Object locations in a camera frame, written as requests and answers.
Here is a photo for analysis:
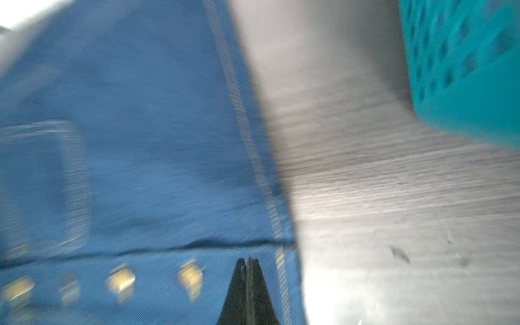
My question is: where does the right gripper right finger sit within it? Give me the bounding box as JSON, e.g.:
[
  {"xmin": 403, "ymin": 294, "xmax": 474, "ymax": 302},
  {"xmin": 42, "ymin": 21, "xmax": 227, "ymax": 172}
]
[{"xmin": 249, "ymin": 258, "xmax": 280, "ymax": 325}]

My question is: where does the teal plastic basket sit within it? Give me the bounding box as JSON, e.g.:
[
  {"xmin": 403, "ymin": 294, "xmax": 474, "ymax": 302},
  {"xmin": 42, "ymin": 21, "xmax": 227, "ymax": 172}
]
[{"xmin": 398, "ymin": 0, "xmax": 519, "ymax": 148}]

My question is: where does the dark blue denim skirt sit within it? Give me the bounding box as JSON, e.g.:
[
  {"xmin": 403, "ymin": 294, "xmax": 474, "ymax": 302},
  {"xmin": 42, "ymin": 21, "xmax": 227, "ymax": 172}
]
[{"xmin": 1, "ymin": 1, "xmax": 307, "ymax": 324}]

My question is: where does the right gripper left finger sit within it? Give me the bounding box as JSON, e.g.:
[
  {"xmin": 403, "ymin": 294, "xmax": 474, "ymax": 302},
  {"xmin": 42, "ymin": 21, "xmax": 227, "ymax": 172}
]
[{"xmin": 217, "ymin": 258, "xmax": 246, "ymax": 325}]

